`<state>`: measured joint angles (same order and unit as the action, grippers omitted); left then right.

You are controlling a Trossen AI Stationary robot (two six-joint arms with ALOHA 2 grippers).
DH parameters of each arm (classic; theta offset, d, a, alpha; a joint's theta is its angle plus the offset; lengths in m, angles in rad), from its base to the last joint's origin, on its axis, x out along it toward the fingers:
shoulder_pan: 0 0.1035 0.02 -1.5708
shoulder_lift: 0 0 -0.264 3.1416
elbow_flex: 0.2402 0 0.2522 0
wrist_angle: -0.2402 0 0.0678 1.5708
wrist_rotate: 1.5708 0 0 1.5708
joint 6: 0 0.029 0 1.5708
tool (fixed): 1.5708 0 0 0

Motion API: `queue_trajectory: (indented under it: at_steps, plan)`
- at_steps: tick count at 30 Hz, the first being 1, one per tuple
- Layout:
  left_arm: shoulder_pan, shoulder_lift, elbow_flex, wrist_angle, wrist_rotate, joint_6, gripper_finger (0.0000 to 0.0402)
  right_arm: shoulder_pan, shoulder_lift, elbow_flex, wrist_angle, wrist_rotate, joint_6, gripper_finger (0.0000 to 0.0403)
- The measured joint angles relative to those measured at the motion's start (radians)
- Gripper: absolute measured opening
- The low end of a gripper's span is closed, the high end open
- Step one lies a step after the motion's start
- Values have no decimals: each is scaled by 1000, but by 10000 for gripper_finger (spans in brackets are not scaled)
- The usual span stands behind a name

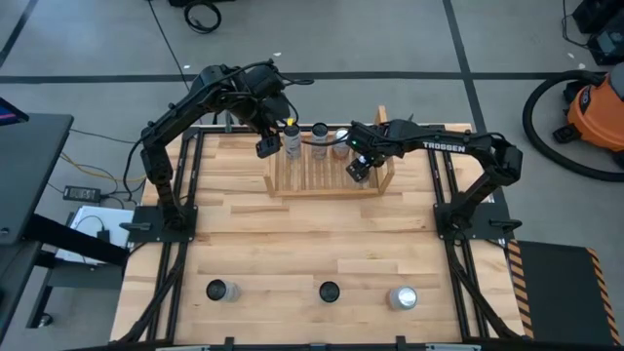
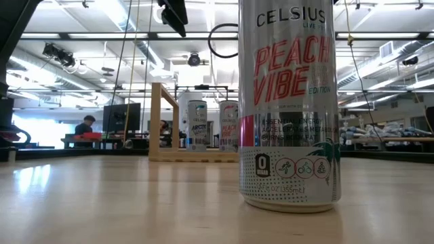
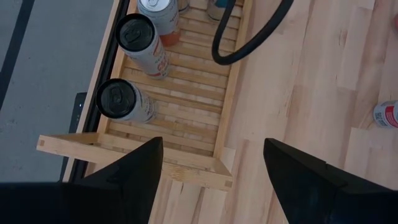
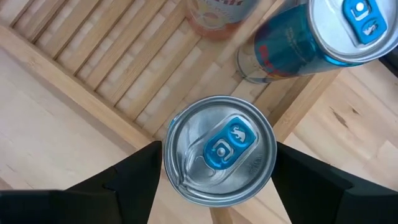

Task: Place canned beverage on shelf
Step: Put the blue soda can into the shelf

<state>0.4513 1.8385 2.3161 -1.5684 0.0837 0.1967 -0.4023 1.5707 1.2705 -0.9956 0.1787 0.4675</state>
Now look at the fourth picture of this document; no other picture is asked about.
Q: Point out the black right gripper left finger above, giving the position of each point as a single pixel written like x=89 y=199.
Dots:
x=93 y=202

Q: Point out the pink Spindrift can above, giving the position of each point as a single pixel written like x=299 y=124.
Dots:
x=217 y=18

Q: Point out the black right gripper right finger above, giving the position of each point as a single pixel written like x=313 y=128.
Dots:
x=326 y=202

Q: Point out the blue Red Bull can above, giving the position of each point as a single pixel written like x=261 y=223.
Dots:
x=286 y=46
x=192 y=174

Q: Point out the wooden slatted shelf rack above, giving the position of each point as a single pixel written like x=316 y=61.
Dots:
x=124 y=62

